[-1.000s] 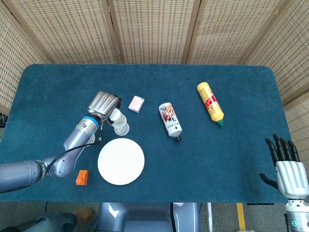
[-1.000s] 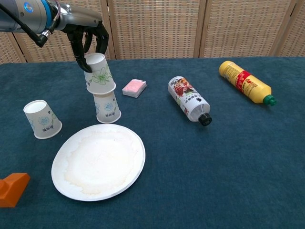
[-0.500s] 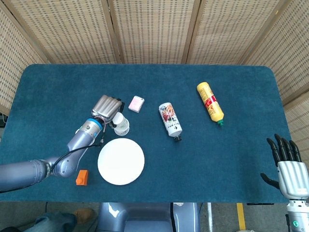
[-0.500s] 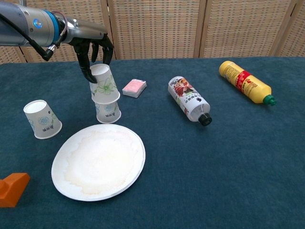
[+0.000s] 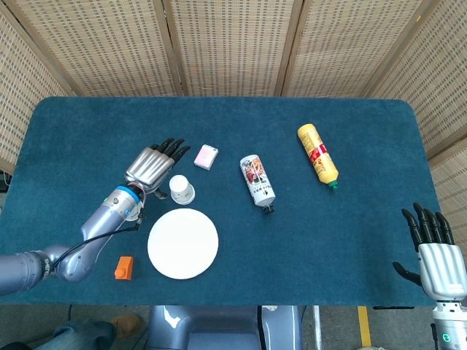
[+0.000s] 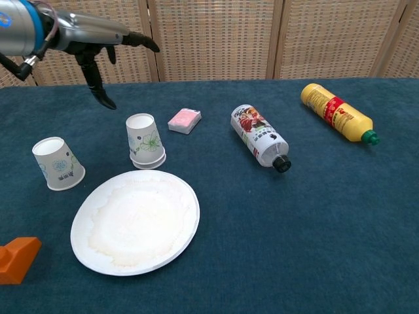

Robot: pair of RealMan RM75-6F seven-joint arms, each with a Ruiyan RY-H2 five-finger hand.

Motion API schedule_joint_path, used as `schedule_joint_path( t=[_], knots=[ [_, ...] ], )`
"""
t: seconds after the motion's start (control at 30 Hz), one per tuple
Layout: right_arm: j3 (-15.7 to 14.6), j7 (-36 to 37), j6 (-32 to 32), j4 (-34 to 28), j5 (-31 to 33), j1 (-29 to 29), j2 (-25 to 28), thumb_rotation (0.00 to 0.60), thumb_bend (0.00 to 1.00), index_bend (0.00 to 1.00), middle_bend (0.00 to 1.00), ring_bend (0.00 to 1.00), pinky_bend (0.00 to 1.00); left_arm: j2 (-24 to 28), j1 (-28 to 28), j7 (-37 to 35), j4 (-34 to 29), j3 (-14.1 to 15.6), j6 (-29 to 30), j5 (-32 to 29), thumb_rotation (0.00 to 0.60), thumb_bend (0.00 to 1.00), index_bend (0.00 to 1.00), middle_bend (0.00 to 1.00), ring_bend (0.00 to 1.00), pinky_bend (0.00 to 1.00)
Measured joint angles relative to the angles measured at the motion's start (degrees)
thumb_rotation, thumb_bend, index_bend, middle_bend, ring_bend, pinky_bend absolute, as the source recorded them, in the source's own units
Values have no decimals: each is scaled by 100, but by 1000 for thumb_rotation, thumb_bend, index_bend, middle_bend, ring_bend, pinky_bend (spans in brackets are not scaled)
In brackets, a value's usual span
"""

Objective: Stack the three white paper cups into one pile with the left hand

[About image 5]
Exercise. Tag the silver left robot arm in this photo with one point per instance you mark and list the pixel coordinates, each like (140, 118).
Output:
(102, 222)

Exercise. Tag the yellow floor tape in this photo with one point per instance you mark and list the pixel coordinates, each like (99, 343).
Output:
(364, 326)

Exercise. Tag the grey robot torso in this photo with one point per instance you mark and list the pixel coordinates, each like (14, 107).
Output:
(219, 328)

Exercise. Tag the pink small box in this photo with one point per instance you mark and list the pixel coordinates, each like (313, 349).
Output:
(206, 156)

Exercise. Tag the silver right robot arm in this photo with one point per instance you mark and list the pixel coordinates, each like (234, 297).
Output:
(450, 326)

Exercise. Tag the yellow mustard squeeze bottle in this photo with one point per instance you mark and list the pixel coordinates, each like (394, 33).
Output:
(318, 156)

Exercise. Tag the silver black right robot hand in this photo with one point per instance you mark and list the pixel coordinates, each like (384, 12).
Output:
(443, 266)

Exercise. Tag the white round plate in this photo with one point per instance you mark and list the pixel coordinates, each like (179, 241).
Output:
(182, 244)

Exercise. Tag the brown leather shoe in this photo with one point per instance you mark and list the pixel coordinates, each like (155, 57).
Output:
(127, 324)

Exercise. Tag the blue felt table cover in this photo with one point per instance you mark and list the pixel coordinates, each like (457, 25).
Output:
(292, 248)

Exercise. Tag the orange toy block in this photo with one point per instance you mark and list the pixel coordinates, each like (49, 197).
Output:
(124, 269)

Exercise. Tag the woven bamboo screen panel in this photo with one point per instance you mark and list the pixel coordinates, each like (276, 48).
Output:
(233, 43)
(22, 91)
(350, 43)
(106, 43)
(434, 84)

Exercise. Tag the blue jeans leg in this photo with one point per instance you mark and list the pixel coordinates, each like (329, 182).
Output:
(87, 335)

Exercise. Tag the white table leg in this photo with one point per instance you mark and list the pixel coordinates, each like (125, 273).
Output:
(317, 328)

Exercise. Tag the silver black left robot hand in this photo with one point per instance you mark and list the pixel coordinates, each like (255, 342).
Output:
(149, 166)

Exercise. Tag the white printed spray bottle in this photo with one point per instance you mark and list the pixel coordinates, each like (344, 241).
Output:
(257, 180)

